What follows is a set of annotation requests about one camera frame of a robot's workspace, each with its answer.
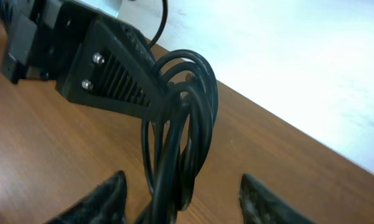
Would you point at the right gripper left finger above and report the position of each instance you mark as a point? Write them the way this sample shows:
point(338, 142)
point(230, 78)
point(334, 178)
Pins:
point(103, 205)

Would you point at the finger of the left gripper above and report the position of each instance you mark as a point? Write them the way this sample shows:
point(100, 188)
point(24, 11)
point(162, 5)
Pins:
point(130, 48)

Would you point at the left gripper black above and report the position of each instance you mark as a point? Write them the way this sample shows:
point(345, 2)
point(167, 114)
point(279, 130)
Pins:
point(43, 37)

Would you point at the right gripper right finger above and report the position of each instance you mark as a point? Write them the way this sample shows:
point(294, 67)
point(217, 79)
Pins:
point(260, 205)

